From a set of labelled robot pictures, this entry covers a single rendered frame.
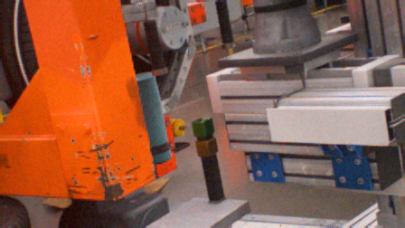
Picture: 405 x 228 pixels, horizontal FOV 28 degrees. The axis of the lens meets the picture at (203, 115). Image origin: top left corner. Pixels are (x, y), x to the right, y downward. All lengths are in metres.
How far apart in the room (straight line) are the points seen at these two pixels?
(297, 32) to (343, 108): 0.26
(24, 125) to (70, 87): 0.24
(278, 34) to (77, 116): 0.52
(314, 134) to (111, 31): 0.61
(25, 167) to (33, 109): 0.16
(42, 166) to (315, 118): 0.80
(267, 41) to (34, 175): 0.73
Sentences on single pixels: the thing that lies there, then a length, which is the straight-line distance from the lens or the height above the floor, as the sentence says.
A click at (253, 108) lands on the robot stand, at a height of 0.70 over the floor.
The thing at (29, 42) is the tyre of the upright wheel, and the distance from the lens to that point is 2.28.
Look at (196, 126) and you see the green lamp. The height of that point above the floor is 0.65.
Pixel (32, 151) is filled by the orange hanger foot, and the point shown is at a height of 0.64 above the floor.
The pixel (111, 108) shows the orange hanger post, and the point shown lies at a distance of 1.89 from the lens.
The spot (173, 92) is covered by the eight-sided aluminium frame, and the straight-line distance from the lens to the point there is 2.54.
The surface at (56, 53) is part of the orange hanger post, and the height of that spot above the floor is 0.88.
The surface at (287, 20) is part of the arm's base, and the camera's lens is 1.70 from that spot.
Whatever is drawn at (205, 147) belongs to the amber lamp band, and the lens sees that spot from 1.93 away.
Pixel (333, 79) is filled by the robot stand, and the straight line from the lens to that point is 1.63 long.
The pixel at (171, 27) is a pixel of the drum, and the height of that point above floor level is 0.85.
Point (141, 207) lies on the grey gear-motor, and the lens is 2.23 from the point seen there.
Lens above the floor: 1.07
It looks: 12 degrees down
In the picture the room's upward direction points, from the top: 11 degrees counter-clockwise
